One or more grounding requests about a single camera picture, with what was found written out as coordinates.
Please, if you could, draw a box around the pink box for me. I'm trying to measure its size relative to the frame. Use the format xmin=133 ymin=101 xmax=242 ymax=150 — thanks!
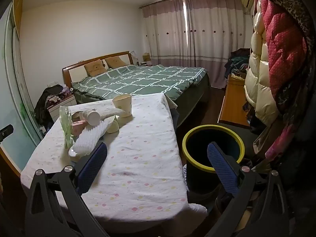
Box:
xmin=71 ymin=120 xmax=87 ymax=136

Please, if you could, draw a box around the white dotted tablecloth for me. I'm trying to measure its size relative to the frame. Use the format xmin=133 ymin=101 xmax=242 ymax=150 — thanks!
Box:
xmin=20 ymin=94 xmax=208 ymax=228

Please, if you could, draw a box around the plain white paper cup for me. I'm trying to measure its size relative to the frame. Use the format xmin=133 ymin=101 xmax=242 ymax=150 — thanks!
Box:
xmin=82 ymin=110 xmax=100 ymax=126

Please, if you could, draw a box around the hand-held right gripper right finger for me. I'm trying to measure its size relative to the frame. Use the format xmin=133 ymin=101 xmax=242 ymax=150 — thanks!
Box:
xmin=207 ymin=142 xmax=288 ymax=237

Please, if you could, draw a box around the transparent plastic cover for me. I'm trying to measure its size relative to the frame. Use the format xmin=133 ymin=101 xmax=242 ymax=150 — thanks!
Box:
xmin=253 ymin=121 xmax=270 ymax=153

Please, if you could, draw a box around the wooden bed headboard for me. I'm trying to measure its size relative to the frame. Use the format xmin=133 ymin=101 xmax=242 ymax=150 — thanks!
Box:
xmin=62 ymin=51 xmax=134 ymax=87

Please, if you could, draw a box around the dark bin with yellow rim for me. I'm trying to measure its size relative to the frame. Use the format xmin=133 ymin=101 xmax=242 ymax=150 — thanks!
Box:
xmin=182 ymin=125 xmax=245 ymax=195

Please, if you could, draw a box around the ribbed white foam net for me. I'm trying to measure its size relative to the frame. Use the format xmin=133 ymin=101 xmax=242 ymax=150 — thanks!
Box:
xmin=73 ymin=121 xmax=116 ymax=155

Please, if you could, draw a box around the dotted paper cup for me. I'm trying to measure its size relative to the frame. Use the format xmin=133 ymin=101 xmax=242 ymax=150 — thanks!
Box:
xmin=113 ymin=94 xmax=132 ymax=118

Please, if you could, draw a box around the clear green printed plastic bag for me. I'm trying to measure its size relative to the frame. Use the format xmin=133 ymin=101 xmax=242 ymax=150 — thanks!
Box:
xmin=60 ymin=106 xmax=74 ymax=150

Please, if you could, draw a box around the pile of clothes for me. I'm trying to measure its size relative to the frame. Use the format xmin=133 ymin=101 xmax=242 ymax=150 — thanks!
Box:
xmin=224 ymin=48 xmax=252 ymax=78

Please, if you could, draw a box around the brown pillow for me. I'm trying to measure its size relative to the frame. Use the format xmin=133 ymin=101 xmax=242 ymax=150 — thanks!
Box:
xmin=84 ymin=60 xmax=104 ymax=77
xmin=105 ymin=56 xmax=126 ymax=69

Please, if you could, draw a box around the dark green bed base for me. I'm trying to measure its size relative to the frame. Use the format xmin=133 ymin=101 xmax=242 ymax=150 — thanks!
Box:
xmin=173 ymin=71 xmax=211 ymax=126

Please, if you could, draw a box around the green plaid duvet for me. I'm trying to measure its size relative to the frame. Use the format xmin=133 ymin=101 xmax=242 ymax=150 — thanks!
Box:
xmin=71 ymin=65 xmax=208 ymax=102

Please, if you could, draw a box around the wardrobe sliding door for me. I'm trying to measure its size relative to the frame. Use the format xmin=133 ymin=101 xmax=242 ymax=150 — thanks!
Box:
xmin=0 ymin=2 xmax=45 ymax=178

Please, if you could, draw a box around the wooden cabinet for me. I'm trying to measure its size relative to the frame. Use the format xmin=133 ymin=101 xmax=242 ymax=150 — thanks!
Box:
xmin=218 ymin=74 xmax=251 ymax=129

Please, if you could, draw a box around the white nightstand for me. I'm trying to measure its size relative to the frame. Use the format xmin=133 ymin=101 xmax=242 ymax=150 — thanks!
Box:
xmin=47 ymin=94 xmax=77 ymax=122

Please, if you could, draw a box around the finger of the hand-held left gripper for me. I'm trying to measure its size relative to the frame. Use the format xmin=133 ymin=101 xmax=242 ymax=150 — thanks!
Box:
xmin=0 ymin=125 xmax=14 ymax=140

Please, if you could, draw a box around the nightstand with clothes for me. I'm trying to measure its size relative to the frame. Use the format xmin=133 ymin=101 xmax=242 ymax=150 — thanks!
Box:
xmin=34 ymin=84 xmax=65 ymax=131

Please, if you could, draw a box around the white foam tube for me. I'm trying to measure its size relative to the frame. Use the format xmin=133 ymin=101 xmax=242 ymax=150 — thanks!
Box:
xmin=95 ymin=106 xmax=125 ymax=121

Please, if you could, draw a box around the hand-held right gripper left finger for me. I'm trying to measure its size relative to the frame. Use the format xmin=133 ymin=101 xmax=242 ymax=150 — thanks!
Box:
xmin=25 ymin=142 xmax=109 ymax=237

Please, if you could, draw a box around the leopard print garment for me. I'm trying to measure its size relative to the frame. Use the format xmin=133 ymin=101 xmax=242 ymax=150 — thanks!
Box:
xmin=257 ymin=0 xmax=314 ymax=40

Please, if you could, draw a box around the pink white curtain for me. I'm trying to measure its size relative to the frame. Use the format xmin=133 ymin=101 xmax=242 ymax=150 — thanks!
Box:
xmin=185 ymin=0 xmax=252 ymax=89
xmin=142 ymin=0 xmax=190 ymax=67

